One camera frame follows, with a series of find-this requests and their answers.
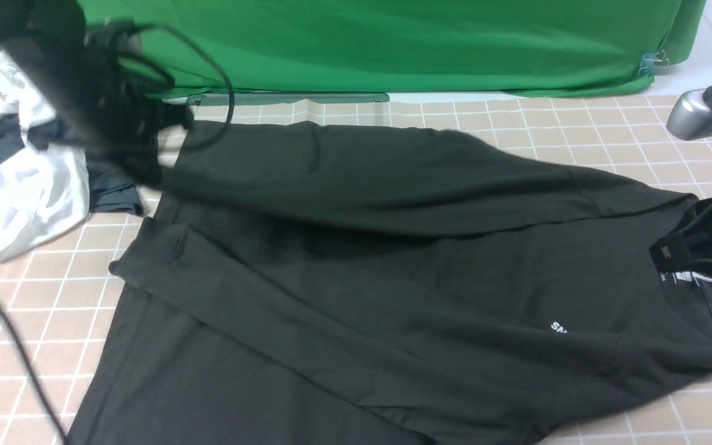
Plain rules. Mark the white crumpled garment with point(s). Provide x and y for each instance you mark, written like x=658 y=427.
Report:
x=43 y=192

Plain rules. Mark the green backdrop cloth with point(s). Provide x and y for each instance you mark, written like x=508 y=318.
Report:
x=559 y=49

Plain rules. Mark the dark teal crumpled garment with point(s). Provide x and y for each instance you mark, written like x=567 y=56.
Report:
x=110 y=192

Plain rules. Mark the gray metal base bar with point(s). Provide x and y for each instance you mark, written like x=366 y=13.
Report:
x=265 y=98

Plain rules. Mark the dark gray long-sleeve shirt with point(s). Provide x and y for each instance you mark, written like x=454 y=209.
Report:
x=370 y=285

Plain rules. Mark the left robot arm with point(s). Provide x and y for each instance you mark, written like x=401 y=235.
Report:
x=33 y=32

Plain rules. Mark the binder clip on backdrop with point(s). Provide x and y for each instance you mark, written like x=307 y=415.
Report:
x=652 y=63

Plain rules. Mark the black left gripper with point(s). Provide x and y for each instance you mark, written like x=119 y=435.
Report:
x=105 y=99

